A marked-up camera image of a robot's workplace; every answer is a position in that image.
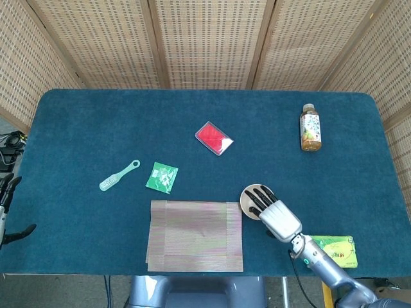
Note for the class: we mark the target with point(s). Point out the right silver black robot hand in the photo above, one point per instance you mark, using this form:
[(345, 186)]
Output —
[(279, 221)]

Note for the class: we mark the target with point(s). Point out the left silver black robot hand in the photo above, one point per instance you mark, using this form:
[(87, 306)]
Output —
[(9, 189)]

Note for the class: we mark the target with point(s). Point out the beige bowl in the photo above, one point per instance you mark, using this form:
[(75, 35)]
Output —
[(244, 204)]

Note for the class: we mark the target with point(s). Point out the brown woven placemat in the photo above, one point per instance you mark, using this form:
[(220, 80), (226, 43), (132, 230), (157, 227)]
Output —
[(196, 237)]

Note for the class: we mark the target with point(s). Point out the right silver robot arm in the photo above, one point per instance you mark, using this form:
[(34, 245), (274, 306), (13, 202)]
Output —
[(324, 263)]

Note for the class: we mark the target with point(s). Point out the green yellow tissue pack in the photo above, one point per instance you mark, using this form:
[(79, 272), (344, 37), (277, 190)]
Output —
[(340, 253)]

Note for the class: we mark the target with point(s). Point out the metal table leg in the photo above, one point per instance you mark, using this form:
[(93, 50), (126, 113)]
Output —
[(284, 292)]

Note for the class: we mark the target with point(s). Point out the yellow juice bottle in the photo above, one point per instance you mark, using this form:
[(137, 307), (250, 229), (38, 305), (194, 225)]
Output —
[(311, 131)]

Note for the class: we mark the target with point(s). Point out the mint green brush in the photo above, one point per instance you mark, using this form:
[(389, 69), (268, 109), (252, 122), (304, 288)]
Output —
[(112, 181)]

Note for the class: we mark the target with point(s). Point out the blue carpet table cover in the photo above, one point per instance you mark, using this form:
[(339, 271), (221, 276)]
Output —
[(96, 128)]

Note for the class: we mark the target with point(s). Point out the grey blue robot torso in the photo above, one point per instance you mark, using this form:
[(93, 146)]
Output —
[(199, 292)]

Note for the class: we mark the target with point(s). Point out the red card in clear case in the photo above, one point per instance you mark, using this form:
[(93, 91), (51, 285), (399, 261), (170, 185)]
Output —
[(212, 136)]

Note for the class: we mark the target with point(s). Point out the green sachet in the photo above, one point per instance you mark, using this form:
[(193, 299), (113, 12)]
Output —
[(162, 178)]

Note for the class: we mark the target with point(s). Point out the wicker folding screen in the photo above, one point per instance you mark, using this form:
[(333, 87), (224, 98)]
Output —
[(208, 41)]

